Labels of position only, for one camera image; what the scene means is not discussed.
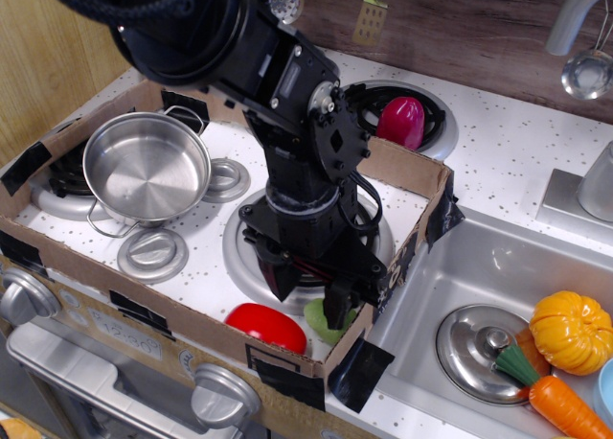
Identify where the hanging steel strainer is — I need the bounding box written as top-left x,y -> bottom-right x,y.
262,0 -> 305,27

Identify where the hanging steel ladle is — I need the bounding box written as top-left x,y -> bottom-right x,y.
561,0 -> 612,101

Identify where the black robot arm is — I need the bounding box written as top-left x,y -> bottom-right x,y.
58,0 -> 384,330

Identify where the grey oven knob left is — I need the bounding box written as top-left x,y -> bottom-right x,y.
1,267 -> 61,326

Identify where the front left black burner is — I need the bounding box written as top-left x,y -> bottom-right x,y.
29,140 -> 109,221

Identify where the grey oven knob right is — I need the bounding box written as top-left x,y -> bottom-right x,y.
191,363 -> 261,429

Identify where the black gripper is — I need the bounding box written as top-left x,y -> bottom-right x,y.
239,192 -> 387,330

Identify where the orange toy bottom left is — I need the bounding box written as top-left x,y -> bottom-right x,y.
0,418 -> 43,439

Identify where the steel sink basin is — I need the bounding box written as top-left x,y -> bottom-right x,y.
368,211 -> 612,438

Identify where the cardboard fence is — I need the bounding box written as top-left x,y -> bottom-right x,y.
1,81 -> 456,409

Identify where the hanging green spatula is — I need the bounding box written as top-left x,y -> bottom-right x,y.
352,0 -> 388,47

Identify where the grey stovetop knob front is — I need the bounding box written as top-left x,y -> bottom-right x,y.
117,228 -> 189,285

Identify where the grey stovetop knob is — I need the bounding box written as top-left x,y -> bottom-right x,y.
202,158 -> 251,203
117,228 -> 189,285

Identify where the grey stovetop knob middle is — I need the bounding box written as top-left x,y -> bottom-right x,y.
202,158 -> 251,203

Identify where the steel pot lid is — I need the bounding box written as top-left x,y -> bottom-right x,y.
436,305 -> 528,406

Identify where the back right black burner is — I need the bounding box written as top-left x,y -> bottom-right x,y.
344,80 -> 459,161

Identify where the grey oven knob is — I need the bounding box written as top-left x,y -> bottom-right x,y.
191,363 -> 261,429
1,267 -> 61,326

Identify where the red toy pepper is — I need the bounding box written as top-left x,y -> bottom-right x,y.
225,303 -> 307,355

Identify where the grey faucet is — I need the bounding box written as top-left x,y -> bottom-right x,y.
536,0 -> 612,244

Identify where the steel pot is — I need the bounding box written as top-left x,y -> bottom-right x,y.
82,105 -> 212,239

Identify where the grey oven door handle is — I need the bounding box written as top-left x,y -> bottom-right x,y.
7,323 -> 242,438

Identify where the light blue cup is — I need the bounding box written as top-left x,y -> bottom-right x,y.
593,359 -> 613,428

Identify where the orange toy carrot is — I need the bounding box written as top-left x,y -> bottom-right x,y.
494,345 -> 612,438

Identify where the orange toy pumpkin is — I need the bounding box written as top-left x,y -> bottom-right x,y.
529,290 -> 612,376

